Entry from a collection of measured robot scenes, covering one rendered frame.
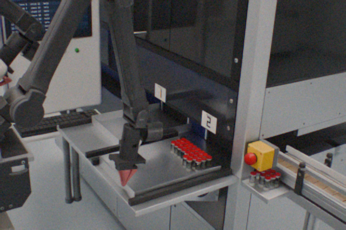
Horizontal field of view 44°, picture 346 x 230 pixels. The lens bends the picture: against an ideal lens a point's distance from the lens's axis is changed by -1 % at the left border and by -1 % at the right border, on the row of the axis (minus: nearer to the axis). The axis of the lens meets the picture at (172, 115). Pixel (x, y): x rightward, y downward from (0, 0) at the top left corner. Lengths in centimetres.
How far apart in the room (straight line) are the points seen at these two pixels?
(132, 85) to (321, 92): 74
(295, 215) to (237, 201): 40
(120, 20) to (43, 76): 24
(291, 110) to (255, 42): 33
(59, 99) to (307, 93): 119
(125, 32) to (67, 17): 17
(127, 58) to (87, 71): 101
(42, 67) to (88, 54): 109
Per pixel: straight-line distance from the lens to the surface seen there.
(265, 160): 140
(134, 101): 124
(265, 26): 134
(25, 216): 287
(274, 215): 177
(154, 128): 134
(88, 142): 172
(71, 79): 217
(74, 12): 109
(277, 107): 149
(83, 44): 214
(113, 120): 190
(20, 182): 133
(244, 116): 142
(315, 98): 164
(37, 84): 110
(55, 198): 299
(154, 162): 157
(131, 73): 121
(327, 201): 142
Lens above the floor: 166
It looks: 23 degrees down
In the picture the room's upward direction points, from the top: 3 degrees clockwise
